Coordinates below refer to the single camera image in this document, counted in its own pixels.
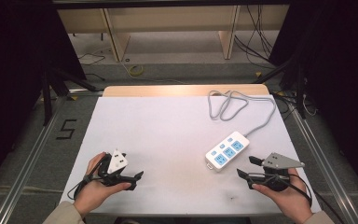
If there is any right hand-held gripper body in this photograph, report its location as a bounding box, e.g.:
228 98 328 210
247 151 306 192

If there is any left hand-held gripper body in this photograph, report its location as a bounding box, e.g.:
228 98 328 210
98 148 138 188

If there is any person's left hand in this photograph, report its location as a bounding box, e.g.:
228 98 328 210
73 151 132 218

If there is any person's right hand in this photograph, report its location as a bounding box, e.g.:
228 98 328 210
251 167 314 224

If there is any white power strip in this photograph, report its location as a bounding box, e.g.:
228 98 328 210
204 131 251 173

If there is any white table sheet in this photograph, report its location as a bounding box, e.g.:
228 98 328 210
59 94 323 217

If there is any black metal stand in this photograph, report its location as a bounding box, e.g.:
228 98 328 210
39 60 100 127
254 54 310 119

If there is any black curtain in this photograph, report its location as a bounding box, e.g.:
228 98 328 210
0 0 87 195
268 0 358 202

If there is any grey power strip cable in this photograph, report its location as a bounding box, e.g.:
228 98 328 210
207 90 277 138

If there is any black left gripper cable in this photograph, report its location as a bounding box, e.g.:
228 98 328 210
66 154 107 201

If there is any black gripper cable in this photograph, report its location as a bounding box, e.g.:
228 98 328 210
66 154 107 201
251 172 345 224

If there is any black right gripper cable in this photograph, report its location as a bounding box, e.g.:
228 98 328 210
251 172 345 224

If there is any aluminium rail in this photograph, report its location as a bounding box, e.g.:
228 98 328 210
0 95 67 224
288 102 358 224

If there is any yellow cable coil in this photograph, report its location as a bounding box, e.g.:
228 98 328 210
128 63 145 77

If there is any thin black floor cable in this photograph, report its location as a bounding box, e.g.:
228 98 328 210
76 51 106 66

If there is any bundle of black cables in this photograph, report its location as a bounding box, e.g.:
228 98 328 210
233 4 278 70

